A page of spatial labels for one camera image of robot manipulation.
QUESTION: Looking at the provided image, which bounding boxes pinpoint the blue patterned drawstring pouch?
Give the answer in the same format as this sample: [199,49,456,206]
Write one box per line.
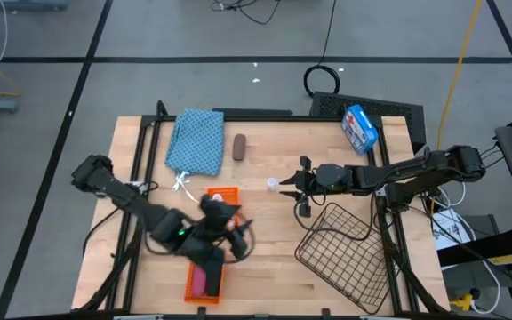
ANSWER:
[164,108,226,204]

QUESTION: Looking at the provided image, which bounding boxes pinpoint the white printed paper bag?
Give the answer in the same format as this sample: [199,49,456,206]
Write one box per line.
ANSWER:
[431,208,477,252]

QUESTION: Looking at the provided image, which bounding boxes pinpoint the black coiled floor cable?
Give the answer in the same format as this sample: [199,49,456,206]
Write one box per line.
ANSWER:
[302,0,341,100]

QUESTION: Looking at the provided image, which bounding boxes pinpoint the black flat bar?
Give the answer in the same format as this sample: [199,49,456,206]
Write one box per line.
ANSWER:
[212,108,293,117]

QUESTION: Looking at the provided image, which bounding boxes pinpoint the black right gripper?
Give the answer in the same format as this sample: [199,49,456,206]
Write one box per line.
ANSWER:
[277,155,350,218]

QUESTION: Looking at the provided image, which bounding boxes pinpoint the black cable bundle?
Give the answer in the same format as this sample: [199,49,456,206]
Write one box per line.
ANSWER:
[210,0,284,26]

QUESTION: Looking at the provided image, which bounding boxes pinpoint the white power cable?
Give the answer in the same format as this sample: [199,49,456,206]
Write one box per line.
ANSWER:
[473,260,504,312]

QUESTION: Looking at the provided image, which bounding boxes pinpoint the orange plastic basket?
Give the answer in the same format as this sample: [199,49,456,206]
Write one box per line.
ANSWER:
[205,186,242,232]
[183,261,226,306]

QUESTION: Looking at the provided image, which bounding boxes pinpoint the black bandage roll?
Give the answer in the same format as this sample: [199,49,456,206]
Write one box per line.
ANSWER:
[205,260,224,298]

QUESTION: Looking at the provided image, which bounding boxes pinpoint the yellow power plug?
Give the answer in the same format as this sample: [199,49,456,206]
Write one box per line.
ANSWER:
[449,291,479,312]

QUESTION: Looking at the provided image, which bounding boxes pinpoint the blue first aid kit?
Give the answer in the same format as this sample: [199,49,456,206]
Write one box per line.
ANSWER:
[340,104,380,156]

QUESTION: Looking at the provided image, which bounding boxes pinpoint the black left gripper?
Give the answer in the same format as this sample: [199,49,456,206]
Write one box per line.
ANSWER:
[193,194,253,260]

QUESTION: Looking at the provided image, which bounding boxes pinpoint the black beam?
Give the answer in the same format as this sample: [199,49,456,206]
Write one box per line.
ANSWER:
[436,224,512,268]

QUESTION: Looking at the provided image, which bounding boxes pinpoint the pink bandage roll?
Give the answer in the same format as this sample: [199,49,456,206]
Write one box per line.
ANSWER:
[192,265,208,297]

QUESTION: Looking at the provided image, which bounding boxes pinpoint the black metal table frame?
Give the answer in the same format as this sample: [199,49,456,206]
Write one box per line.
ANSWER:
[76,100,451,315]

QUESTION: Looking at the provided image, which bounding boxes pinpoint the black wire basket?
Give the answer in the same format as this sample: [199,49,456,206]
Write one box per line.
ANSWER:
[294,202,399,315]

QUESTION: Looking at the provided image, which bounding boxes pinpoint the brown bandage roll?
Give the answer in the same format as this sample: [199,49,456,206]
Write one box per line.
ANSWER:
[231,132,247,162]

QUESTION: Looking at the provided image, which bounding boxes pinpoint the yellow cable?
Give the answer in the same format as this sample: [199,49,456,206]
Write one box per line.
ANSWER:
[436,0,484,152]

